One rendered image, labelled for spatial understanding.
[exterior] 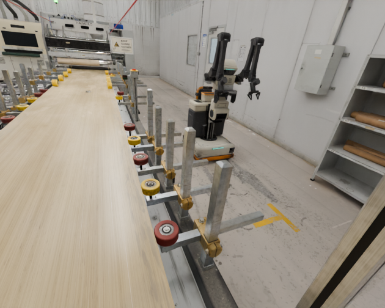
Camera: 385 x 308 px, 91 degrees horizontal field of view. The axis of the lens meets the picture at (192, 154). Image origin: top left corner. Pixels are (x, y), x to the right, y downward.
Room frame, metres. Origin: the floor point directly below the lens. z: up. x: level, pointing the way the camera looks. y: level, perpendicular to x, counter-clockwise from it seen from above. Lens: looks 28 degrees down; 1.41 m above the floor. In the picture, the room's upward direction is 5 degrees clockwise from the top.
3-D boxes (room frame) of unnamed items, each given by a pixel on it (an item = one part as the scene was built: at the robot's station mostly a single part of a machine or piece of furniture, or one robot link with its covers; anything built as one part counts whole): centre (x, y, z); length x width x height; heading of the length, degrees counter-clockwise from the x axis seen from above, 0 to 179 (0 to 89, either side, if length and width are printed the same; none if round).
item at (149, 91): (1.36, 0.34, 0.93); 0.04 x 0.04 x 0.48; 25
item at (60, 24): (4.86, 2.60, 0.95); 1.65 x 0.70 x 1.90; 115
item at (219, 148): (2.74, -0.22, 0.16); 0.67 x 0.64 x 0.25; 25
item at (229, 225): (0.51, -0.12, 0.83); 0.43 x 0.03 x 0.04; 115
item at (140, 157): (0.88, 0.27, 0.85); 0.08 x 0.08 x 0.11
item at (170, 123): (0.90, 0.12, 0.88); 0.04 x 0.04 x 0.48; 25
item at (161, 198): (0.73, -0.01, 0.81); 0.43 x 0.03 x 0.04; 115
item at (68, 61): (4.61, 2.48, 1.05); 1.43 x 0.12 x 0.12; 115
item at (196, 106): (2.83, -0.18, 0.59); 0.55 x 0.34 x 0.83; 115
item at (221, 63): (2.23, -0.22, 1.40); 0.11 x 0.06 x 0.43; 115
